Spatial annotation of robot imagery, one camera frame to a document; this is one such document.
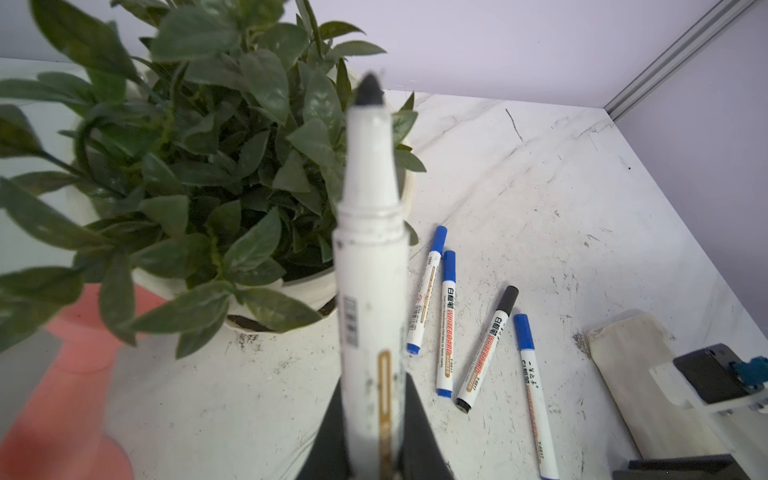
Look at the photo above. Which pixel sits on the pink watering can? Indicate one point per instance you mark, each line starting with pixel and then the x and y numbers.
pixel 59 433

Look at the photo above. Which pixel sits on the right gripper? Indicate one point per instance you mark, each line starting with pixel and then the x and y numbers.
pixel 704 467

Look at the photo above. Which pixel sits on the beige green-fingered glove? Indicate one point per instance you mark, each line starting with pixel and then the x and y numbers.
pixel 624 352

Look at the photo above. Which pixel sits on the white marker pen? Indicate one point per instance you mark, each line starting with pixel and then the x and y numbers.
pixel 474 378
pixel 417 323
pixel 543 439
pixel 444 376
pixel 370 249

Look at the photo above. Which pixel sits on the potted green plant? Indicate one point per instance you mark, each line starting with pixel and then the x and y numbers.
pixel 190 185

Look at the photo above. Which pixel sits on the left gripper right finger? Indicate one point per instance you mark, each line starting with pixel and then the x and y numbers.
pixel 421 457

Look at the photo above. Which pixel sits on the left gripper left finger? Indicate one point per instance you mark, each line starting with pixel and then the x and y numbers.
pixel 327 459

